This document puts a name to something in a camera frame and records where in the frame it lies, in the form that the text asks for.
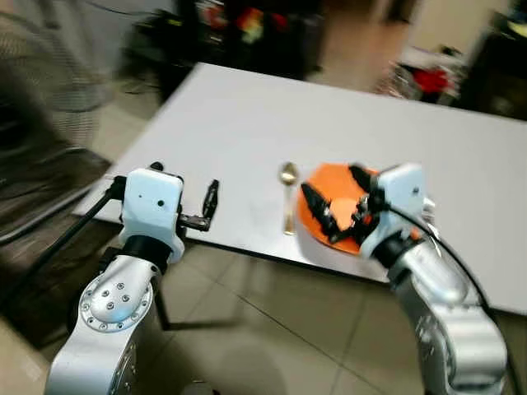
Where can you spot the orange plate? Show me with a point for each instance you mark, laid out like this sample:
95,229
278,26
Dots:
325,177

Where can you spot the blue and yellow box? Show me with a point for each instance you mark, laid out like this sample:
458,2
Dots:
516,29

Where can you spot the red snack packet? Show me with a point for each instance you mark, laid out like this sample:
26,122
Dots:
212,15

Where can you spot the red garment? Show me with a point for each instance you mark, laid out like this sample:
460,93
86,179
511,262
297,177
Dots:
276,20

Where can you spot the white framed beige board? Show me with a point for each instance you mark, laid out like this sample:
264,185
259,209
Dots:
453,25

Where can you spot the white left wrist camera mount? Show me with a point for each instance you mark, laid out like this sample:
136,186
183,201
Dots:
152,202

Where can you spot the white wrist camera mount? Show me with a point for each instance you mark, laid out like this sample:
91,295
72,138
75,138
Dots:
152,202
399,193

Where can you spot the patterned bag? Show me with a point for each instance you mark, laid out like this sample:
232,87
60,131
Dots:
394,81

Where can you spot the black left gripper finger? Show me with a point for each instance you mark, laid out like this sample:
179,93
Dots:
211,197
156,168

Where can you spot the black table leg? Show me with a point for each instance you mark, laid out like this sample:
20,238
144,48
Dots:
161,304

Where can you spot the black storage rack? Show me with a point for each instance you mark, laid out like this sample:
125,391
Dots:
272,53

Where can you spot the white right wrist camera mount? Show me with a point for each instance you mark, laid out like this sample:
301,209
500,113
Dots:
399,193

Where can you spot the crumpled red cloth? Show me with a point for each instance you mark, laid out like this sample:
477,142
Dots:
430,80

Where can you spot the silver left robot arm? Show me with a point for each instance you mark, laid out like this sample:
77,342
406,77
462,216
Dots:
107,329

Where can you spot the yellow green item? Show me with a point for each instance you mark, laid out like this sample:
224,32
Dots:
251,29

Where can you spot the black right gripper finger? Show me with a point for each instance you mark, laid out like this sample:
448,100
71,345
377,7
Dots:
362,179
317,210

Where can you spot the gold spoon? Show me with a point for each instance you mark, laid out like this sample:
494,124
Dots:
288,174

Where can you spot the round black side table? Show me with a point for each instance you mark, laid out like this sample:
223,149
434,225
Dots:
156,53

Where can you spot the black cabinet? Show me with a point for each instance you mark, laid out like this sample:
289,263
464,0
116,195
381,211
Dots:
494,74

